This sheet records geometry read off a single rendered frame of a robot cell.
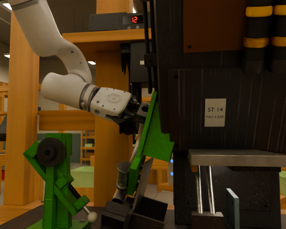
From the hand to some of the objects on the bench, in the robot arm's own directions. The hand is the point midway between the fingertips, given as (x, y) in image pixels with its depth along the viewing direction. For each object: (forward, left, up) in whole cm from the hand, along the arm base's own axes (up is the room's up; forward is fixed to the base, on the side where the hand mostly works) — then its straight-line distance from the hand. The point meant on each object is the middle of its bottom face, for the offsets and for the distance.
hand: (143, 114), depth 78 cm
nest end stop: (-14, +3, -30) cm, 33 cm away
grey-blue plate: (-16, -25, -31) cm, 43 cm away
